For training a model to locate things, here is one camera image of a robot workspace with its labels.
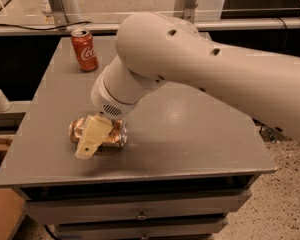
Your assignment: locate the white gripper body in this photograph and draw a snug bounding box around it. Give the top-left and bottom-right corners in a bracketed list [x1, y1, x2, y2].
[91, 73, 136, 120]

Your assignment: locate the crushed orange soda can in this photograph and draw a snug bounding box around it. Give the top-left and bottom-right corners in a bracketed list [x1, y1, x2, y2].
[69, 118, 128, 148]

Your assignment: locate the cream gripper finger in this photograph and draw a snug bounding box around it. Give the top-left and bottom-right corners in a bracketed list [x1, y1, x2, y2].
[75, 115, 113, 160]

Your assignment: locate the red Coca-Cola can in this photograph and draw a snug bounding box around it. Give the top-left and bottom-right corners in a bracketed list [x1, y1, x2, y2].
[71, 29, 99, 72]

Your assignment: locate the grey metal bracket left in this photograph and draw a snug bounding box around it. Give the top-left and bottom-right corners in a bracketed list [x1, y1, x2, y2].
[48, 0, 67, 27]

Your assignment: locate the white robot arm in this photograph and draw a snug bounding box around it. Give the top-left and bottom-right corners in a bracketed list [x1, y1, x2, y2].
[75, 13, 300, 159]

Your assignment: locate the brown cardboard box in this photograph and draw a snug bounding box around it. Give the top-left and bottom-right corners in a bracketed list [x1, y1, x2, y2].
[0, 137, 24, 240]

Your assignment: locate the grey metal bracket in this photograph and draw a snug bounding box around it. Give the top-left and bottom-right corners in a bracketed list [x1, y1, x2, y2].
[182, 0, 198, 23]
[48, 0, 67, 27]

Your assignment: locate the grey drawer cabinet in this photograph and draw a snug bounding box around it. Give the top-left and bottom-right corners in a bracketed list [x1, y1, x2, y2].
[0, 32, 278, 240]

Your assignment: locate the grey drawer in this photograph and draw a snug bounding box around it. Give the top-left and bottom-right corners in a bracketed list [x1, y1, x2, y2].
[55, 217, 227, 240]
[23, 189, 251, 224]

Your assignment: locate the grey metal bracket centre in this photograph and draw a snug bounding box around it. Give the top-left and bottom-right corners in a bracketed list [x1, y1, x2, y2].
[182, 0, 198, 23]

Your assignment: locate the upper grey drawer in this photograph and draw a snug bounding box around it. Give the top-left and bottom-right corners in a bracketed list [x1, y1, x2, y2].
[23, 189, 251, 224]

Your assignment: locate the black cable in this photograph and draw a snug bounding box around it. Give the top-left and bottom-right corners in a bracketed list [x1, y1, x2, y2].
[0, 20, 93, 31]

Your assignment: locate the lower grey drawer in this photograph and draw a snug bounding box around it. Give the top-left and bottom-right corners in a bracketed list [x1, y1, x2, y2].
[55, 217, 227, 240]

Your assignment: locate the white pipe top left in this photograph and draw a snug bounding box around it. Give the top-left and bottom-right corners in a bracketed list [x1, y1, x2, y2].
[41, 0, 82, 26]

